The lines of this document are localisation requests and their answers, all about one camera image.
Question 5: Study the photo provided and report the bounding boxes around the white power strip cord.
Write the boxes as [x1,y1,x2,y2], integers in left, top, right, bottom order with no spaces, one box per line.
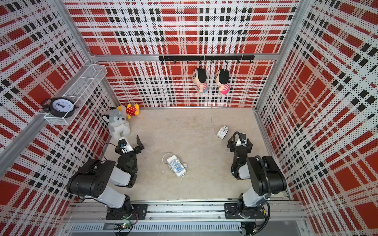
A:
[161,152,189,175]

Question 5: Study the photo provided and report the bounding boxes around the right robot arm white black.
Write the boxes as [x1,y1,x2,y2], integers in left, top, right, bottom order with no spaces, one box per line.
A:
[224,138,287,219]

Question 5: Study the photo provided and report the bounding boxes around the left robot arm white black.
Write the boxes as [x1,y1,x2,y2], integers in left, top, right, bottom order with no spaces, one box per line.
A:
[67,136,148,221]

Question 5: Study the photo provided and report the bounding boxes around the grey husky plush toy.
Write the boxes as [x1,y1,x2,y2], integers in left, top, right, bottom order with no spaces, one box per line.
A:
[101,107,131,141]

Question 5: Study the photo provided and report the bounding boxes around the white computer mouse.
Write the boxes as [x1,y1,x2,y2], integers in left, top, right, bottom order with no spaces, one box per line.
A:
[217,125,228,140]

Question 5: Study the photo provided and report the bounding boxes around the yellow red plush toy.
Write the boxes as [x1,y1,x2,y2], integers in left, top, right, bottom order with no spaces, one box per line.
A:
[116,103,140,120]

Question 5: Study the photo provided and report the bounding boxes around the hanging doll pink shorts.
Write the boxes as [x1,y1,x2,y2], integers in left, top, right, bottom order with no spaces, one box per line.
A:
[215,69,230,95]

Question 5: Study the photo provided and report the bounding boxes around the green circuit board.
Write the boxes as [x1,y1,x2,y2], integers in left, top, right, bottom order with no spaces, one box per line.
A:
[113,223,132,231]

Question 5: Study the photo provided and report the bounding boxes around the black round alarm clock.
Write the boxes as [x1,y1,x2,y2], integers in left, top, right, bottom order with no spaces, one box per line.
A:
[41,97,77,118]

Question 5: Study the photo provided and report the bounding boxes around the hanging doll blue shorts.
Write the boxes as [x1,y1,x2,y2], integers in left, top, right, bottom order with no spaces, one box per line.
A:
[192,68,208,93]

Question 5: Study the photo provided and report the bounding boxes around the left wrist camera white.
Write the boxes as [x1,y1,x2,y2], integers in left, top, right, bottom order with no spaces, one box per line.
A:
[118,138,133,153]

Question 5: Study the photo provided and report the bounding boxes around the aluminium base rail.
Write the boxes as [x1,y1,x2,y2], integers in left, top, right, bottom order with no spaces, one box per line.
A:
[59,198,311,236]

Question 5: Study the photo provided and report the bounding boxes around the white wire mesh shelf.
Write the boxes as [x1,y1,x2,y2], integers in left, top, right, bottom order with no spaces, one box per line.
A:
[44,64,107,125]

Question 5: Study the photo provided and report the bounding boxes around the black wall hook rail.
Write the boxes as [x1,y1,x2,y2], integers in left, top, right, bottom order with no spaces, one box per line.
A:
[158,55,255,63]

